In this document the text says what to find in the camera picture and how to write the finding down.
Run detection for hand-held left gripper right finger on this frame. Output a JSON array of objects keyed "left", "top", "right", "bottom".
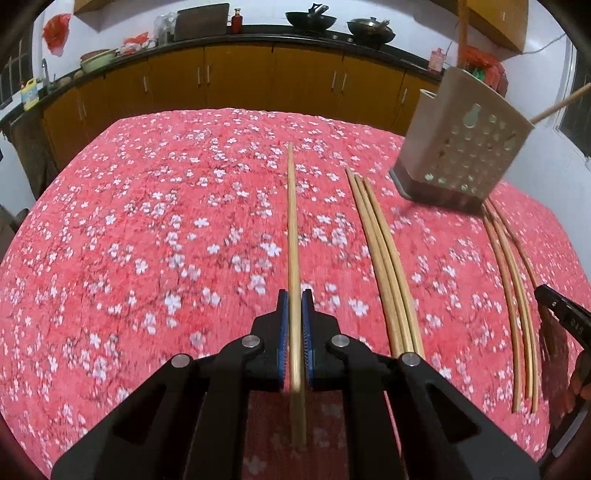
[{"left": 302, "top": 289, "right": 542, "bottom": 480}]

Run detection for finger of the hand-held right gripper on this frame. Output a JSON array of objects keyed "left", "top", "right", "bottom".
[{"left": 536, "top": 284, "right": 591, "bottom": 345}]

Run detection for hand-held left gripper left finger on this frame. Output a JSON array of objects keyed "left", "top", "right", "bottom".
[{"left": 51, "top": 288, "right": 290, "bottom": 480}]

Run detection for beige perforated chopstick holder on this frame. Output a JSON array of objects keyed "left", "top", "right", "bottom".
[{"left": 389, "top": 67, "right": 535, "bottom": 215}]

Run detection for person's right hand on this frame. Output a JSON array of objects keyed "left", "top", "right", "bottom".
[{"left": 569, "top": 350, "right": 591, "bottom": 398}]

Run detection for red floral tablecloth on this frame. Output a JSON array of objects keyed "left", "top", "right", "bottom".
[{"left": 0, "top": 107, "right": 591, "bottom": 480}]

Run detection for window with grille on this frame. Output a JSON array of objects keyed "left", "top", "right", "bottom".
[{"left": 555, "top": 44, "right": 591, "bottom": 160}]

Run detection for red packages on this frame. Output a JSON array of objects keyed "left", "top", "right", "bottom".
[{"left": 464, "top": 45, "right": 509, "bottom": 97}]

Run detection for brown kitchen base cabinets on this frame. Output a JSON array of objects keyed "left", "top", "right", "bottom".
[{"left": 40, "top": 44, "right": 445, "bottom": 172}]

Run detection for chopsticks standing in holder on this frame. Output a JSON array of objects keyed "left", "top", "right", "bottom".
[{"left": 442, "top": 0, "right": 530, "bottom": 52}]

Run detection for black kitchen countertop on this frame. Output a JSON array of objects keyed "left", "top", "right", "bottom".
[{"left": 0, "top": 24, "right": 447, "bottom": 132}]

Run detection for black wok with lid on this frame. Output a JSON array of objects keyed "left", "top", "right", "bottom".
[{"left": 346, "top": 17, "right": 397, "bottom": 47}]

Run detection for dark cloth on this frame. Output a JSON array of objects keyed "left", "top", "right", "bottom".
[{"left": 2, "top": 113, "right": 49, "bottom": 200}]

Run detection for dark cutting board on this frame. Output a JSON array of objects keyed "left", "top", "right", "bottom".
[{"left": 174, "top": 3, "right": 230, "bottom": 42}]

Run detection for red bag beside basin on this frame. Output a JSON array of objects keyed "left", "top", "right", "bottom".
[{"left": 120, "top": 32, "right": 150, "bottom": 56}]

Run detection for clear plastic bag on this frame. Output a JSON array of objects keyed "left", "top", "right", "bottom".
[{"left": 154, "top": 12, "right": 179, "bottom": 45}]

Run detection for green basin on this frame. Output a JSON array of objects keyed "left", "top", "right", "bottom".
[{"left": 79, "top": 48, "right": 118, "bottom": 75}]

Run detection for yellow detergent bottle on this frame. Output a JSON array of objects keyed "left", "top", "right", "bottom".
[{"left": 20, "top": 77, "right": 40, "bottom": 112}]

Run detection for dark framed window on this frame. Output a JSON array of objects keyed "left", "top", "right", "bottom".
[{"left": 0, "top": 42, "right": 34, "bottom": 110}]

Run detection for red hanging plastic bag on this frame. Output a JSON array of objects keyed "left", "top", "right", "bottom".
[{"left": 42, "top": 13, "right": 73, "bottom": 57}]

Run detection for white wall cable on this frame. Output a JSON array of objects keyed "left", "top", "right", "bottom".
[{"left": 525, "top": 31, "right": 570, "bottom": 55}]

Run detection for black wok with handle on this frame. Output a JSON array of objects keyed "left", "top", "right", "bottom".
[{"left": 285, "top": 3, "right": 339, "bottom": 33}]

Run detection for small brown wall cabinet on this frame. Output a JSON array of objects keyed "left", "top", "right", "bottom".
[{"left": 73, "top": 0, "right": 117, "bottom": 16}]

